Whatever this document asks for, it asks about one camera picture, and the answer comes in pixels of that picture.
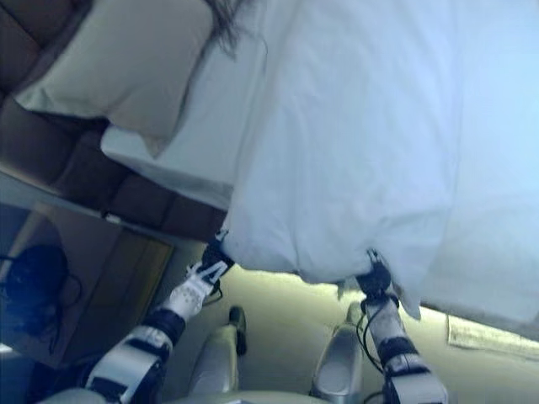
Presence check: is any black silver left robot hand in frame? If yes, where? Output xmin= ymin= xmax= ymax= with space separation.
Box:
xmin=200 ymin=229 xmax=236 ymax=283

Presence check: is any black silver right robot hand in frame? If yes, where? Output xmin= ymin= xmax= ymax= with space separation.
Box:
xmin=356 ymin=248 xmax=393 ymax=296

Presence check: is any white duvet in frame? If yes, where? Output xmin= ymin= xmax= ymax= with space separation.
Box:
xmin=224 ymin=0 xmax=539 ymax=334

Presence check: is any grey-green rounded object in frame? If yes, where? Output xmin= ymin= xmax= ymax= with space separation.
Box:
xmin=191 ymin=306 xmax=248 ymax=397

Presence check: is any wooden nightstand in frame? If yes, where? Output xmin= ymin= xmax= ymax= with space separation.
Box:
xmin=0 ymin=200 xmax=177 ymax=370

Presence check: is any silver robot torso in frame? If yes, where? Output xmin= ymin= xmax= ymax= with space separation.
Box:
xmin=41 ymin=386 xmax=422 ymax=404

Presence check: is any large beige pillow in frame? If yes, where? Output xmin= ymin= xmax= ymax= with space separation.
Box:
xmin=14 ymin=0 xmax=216 ymax=160

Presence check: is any woven cushion with long fringe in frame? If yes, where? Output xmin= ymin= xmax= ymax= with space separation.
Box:
xmin=205 ymin=0 xmax=270 ymax=61

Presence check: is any black lamp cable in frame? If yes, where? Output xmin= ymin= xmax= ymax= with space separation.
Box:
xmin=40 ymin=272 xmax=84 ymax=351

